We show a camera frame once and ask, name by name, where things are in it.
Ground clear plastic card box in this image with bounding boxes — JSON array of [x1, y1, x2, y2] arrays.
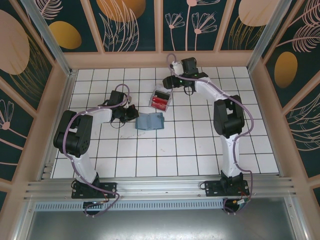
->
[[148, 84, 174, 112]]

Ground blue card holder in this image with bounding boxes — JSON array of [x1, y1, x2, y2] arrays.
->
[[134, 112, 165, 131]]

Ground black card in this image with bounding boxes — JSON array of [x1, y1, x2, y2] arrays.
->
[[154, 90, 170, 100]]

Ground red card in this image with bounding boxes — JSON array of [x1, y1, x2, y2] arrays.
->
[[151, 98, 170, 108]]

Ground grey metal sheet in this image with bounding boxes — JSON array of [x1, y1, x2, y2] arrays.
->
[[23, 208, 305, 240]]

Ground small green circuit board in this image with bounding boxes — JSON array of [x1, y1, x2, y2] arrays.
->
[[233, 198, 251, 209]]

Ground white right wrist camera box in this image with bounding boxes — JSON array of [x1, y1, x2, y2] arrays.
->
[[171, 61, 184, 76]]

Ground wall panel pink flowers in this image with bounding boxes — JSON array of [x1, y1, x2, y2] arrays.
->
[[162, 0, 230, 52]]

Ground short aluminium side rail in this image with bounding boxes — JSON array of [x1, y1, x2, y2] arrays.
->
[[38, 69, 78, 181]]

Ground wall panel small orange oval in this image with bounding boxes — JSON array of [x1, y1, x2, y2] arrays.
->
[[37, 0, 105, 53]]

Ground wall panel orange circle leaves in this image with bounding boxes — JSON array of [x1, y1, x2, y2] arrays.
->
[[89, 0, 161, 53]]

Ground aluminium corner post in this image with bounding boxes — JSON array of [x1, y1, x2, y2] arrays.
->
[[19, 0, 77, 77], [247, 0, 300, 72]]

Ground long aluminium frame rail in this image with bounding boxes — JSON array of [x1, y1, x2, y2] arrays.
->
[[23, 176, 298, 201]]

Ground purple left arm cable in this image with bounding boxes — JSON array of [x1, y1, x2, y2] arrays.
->
[[63, 83, 132, 218]]

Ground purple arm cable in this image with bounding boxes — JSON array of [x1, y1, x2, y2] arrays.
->
[[63, 83, 132, 218], [166, 53, 255, 201]]

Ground wall panel orange oval leaves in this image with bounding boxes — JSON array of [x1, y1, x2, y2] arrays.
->
[[261, 0, 320, 110]]

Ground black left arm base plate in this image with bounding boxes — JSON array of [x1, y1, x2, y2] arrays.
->
[[71, 180, 118, 200]]

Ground wall panel single pink flower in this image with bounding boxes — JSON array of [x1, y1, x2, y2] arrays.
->
[[0, 74, 36, 182]]

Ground wall panel large pink circle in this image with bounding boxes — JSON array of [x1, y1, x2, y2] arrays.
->
[[0, 0, 56, 113]]

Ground grey slotted cable duct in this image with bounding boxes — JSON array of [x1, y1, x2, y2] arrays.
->
[[33, 198, 225, 213]]

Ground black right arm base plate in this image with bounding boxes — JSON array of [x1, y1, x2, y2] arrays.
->
[[204, 179, 250, 197]]

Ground wall panel pink leaves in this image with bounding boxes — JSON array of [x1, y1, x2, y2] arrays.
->
[[284, 79, 320, 180]]

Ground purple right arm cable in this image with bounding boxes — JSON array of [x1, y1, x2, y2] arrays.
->
[[166, 53, 255, 201]]

